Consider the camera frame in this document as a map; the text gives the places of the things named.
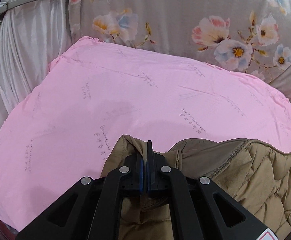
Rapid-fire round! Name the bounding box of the white satin curtain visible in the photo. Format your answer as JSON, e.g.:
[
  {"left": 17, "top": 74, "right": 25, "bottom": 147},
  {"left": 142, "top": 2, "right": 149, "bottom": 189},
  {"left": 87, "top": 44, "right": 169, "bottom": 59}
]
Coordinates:
[{"left": 0, "top": 0, "right": 72, "bottom": 129}]

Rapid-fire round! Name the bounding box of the grey floral curtain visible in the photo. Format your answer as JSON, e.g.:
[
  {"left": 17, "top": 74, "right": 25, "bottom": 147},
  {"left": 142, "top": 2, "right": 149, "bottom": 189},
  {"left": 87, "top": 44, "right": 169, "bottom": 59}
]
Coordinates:
[{"left": 68, "top": 0, "right": 291, "bottom": 103}]

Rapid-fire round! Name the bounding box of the pink bed sheet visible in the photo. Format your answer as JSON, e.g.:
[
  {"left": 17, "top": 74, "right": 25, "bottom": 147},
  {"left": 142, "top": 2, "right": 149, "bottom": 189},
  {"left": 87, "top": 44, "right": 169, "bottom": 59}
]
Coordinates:
[{"left": 0, "top": 37, "right": 291, "bottom": 230}]

